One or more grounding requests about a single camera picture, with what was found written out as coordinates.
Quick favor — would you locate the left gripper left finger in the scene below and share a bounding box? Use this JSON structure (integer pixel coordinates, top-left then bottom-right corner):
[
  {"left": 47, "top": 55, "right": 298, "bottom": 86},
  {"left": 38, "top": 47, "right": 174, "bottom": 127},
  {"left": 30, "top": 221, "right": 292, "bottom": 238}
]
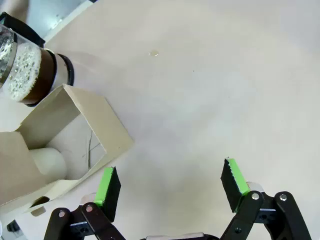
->
[{"left": 43, "top": 166, "right": 122, "bottom": 240}]

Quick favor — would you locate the glass coffee pot black handle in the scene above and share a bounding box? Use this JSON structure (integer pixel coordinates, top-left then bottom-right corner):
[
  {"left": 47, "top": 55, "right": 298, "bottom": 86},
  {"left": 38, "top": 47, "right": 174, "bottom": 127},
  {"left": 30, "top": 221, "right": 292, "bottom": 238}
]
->
[{"left": 0, "top": 11, "right": 75, "bottom": 108}]

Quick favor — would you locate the short white lidded paper cup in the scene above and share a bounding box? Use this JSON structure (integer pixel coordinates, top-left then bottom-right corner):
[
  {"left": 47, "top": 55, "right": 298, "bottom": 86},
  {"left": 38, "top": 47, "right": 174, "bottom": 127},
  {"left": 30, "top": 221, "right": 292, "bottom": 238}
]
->
[{"left": 29, "top": 147, "right": 68, "bottom": 181}]

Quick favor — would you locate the brown cardboard cup carrier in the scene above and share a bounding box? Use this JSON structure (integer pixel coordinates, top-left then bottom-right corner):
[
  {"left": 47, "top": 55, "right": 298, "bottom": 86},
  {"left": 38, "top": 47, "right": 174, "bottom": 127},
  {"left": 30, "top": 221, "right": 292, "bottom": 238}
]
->
[{"left": 0, "top": 83, "right": 135, "bottom": 215}]

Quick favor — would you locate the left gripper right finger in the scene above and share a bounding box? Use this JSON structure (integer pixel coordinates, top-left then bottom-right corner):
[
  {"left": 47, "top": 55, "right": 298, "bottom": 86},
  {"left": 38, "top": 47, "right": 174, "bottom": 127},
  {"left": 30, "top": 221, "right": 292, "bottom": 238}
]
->
[{"left": 219, "top": 157, "right": 312, "bottom": 240}]

